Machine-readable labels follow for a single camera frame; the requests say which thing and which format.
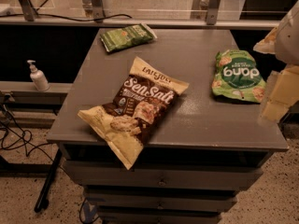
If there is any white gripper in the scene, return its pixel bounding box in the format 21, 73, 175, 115
253, 0, 299, 124

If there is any green Dang rice chip bag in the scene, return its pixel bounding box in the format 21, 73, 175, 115
211, 49, 266, 103

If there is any dark green snack bag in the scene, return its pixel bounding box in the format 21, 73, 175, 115
100, 23, 157, 52

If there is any brown sea salt chip bag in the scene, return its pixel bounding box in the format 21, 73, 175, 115
78, 57, 189, 169

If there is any grey drawer cabinet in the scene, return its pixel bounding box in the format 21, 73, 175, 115
48, 29, 288, 224

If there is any white pump bottle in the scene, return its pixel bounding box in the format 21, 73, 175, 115
27, 60, 50, 91

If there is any black table leg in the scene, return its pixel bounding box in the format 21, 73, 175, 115
34, 150, 62, 213

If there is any metal railing frame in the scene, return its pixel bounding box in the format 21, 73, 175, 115
0, 0, 279, 30

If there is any black cable on ledge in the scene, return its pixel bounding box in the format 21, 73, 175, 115
0, 12, 133, 22

